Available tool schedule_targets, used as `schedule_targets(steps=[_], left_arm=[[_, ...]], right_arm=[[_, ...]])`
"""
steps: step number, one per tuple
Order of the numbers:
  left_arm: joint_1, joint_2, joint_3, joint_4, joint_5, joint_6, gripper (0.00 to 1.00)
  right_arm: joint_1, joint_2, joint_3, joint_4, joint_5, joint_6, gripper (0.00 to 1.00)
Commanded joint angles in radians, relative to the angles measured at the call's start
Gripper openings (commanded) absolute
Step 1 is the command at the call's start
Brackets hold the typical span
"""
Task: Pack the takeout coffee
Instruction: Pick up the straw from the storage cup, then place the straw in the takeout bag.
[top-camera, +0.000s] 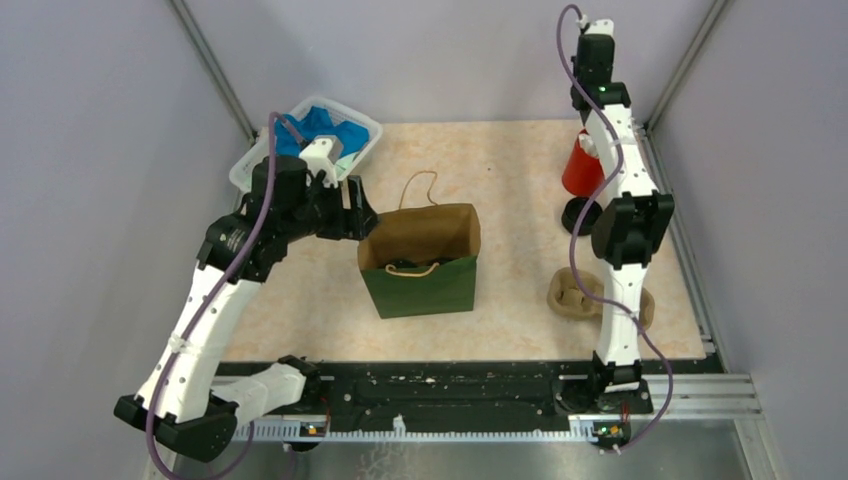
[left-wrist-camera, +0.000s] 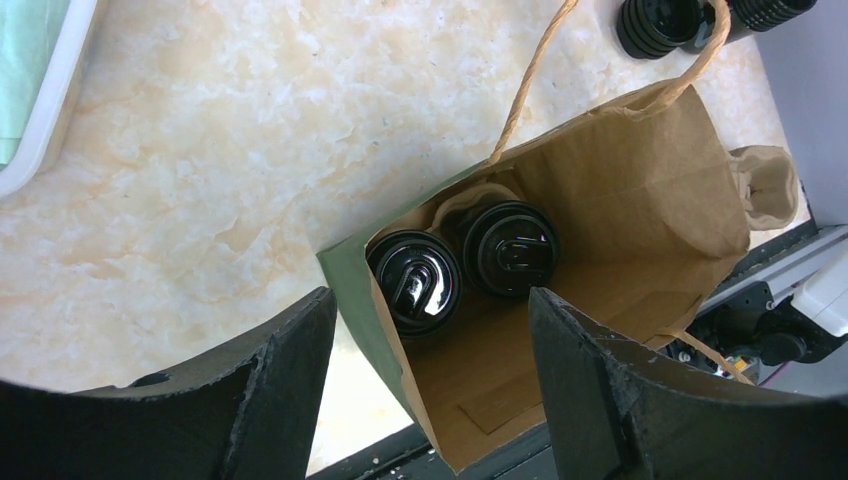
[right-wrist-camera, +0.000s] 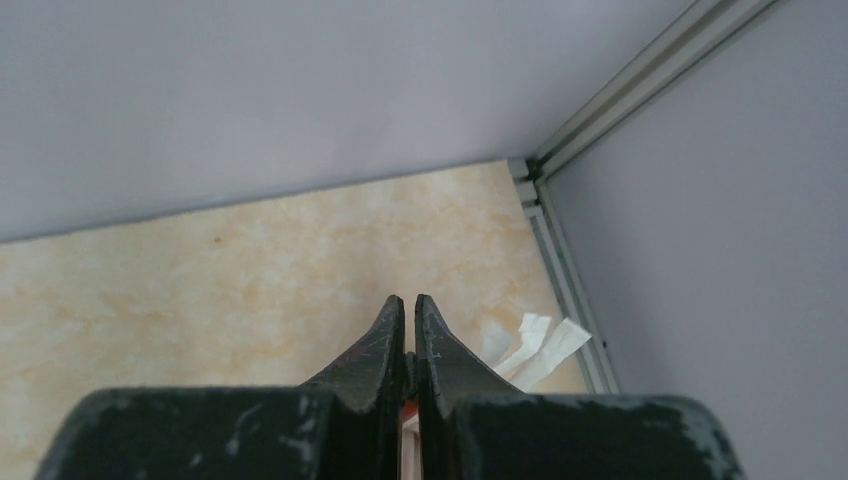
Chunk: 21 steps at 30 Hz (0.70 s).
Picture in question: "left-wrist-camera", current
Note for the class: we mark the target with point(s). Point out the stack of black lids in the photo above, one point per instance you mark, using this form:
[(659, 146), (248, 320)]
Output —
[(651, 29)]

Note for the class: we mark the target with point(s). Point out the single pulp cup carrier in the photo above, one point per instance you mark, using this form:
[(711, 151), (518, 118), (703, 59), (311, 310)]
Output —
[(431, 218)]

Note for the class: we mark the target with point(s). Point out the white plastic basket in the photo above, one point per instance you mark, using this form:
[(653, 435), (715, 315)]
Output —
[(46, 129)]

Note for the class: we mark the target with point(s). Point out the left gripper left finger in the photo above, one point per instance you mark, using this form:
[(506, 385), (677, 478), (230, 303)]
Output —
[(246, 409)]

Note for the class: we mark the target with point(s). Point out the light green cloth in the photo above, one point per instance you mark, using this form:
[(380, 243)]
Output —
[(29, 32)]

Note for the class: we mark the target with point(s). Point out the black coffee cup lid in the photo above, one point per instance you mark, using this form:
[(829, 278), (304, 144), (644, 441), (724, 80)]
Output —
[(508, 247)]

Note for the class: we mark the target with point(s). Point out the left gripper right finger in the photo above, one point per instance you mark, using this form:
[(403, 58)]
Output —
[(616, 409)]

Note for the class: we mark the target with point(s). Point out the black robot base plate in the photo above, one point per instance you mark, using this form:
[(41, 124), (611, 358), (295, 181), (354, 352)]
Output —
[(757, 292)]

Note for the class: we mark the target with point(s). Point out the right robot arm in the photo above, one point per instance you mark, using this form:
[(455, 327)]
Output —
[(825, 291)]

